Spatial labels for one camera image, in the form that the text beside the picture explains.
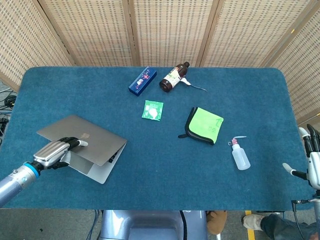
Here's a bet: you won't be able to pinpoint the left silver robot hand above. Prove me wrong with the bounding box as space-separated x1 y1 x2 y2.
33 136 89 172

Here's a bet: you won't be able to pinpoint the silver laptop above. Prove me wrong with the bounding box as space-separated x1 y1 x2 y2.
36 114 128 185

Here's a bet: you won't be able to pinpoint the green folded microfibre cloth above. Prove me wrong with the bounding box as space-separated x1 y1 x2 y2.
177 106 225 146

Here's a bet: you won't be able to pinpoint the brown shoe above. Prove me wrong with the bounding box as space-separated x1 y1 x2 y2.
205 210 228 236

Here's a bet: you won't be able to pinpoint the black floor cables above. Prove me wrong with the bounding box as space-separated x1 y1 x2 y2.
0 88 18 141

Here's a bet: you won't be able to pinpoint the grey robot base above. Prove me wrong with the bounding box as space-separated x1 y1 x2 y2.
99 209 208 240

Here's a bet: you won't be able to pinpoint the white shoe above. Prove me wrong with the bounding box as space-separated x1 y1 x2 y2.
241 214 266 231

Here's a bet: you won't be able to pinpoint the black cable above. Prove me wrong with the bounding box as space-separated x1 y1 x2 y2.
290 199 310 240

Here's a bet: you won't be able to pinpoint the white plastic squeeze bottle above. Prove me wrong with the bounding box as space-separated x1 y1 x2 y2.
231 135 251 171

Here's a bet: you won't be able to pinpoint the blue carpet table cover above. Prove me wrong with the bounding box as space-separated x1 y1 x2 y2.
0 66 316 210

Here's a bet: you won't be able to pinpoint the person's leg in jeans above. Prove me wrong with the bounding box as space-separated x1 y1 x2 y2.
259 213 320 240

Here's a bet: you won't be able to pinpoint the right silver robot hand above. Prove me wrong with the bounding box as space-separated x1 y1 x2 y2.
282 123 320 191

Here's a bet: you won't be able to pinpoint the brown glass bottle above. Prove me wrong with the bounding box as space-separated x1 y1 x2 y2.
159 61 190 93

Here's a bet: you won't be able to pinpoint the dark blue patterned box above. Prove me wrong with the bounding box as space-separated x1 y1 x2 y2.
128 66 158 98

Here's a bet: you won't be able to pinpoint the green foil sachet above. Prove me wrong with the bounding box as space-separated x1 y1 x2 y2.
141 99 165 122

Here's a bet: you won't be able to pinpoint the blue floor cables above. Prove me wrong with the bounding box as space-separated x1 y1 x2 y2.
88 209 104 240

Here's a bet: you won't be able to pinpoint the woven bamboo folding screen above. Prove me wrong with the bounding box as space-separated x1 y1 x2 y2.
0 0 320 126

